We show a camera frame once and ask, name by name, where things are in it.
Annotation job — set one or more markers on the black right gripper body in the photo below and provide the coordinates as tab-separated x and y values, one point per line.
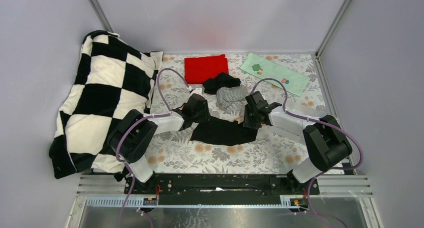
250	119

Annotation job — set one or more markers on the aluminium frame rail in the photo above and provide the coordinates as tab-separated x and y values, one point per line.
345	201

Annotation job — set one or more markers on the grey striped underwear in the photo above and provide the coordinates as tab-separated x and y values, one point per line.
226	96

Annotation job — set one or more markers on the mint green printed cloth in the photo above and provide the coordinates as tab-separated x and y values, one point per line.
294	82

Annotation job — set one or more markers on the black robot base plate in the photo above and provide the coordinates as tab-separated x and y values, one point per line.
177	184

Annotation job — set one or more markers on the red folded cloth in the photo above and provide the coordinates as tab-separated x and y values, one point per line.
199	69

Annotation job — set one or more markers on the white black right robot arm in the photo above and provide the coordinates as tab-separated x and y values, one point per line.
326	144

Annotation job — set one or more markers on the black crumpled garment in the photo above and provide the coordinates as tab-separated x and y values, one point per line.
212	85

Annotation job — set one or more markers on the black underwear beige waistband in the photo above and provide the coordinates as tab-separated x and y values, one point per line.
221	132

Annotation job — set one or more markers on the black white checkered blanket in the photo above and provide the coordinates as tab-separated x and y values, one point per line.
112	79

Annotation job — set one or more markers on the clear plastic organizer box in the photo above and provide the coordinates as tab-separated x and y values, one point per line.
304	114

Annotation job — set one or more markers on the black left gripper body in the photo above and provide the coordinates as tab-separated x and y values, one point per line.
203	115

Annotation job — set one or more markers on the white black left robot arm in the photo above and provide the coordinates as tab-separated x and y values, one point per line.
132	135

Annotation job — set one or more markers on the floral table cloth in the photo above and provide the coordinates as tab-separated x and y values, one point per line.
175	152

